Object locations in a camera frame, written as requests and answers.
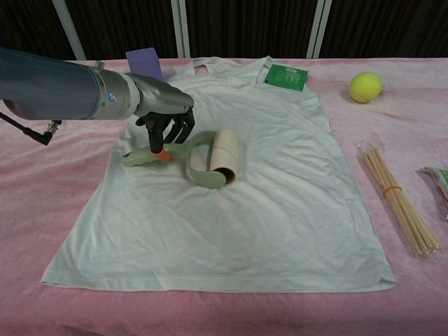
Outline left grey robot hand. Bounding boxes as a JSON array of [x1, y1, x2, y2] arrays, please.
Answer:
[[135, 72, 196, 162]]

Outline green lint roller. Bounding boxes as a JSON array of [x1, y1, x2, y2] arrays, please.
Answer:
[[121, 128, 248, 190]]

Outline purple foam block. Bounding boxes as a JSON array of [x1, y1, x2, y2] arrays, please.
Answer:
[[125, 48, 163, 81]]

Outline black curtain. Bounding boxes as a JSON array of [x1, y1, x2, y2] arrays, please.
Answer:
[[0, 0, 448, 61]]

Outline green flat packet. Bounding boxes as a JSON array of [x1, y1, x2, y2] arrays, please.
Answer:
[[263, 64, 309, 92]]

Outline pink tablecloth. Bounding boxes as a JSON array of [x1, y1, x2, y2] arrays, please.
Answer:
[[0, 55, 448, 336]]

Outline white tank top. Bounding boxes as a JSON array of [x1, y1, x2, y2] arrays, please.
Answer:
[[40, 55, 398, 293]]

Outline yellow tennis ball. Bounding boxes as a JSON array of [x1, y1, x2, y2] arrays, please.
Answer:
[[349, 71, 383, 104]]

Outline bundle of wooden sticks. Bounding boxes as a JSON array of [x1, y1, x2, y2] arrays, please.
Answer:
[[356, 143, 443, 262]]

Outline double aluminium frame post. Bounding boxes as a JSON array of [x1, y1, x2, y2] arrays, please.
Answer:
[[170, 0, 192, 59]]

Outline slanted aluminium frame post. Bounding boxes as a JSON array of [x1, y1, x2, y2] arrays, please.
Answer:
[[51, 0, 88, 61]]

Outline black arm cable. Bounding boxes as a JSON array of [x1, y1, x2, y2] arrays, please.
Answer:
[[0, 111, 63, 145]]

